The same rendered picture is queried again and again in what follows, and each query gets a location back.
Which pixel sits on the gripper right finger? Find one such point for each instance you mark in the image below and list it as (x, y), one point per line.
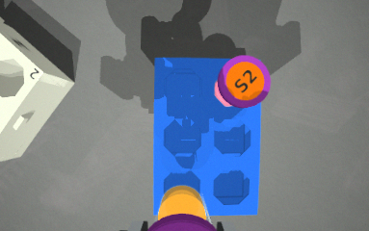
(226, 226)

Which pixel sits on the blue tube rack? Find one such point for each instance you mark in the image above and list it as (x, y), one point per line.
(191, 142)

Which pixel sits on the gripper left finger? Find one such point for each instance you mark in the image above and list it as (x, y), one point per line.
(138, 226)

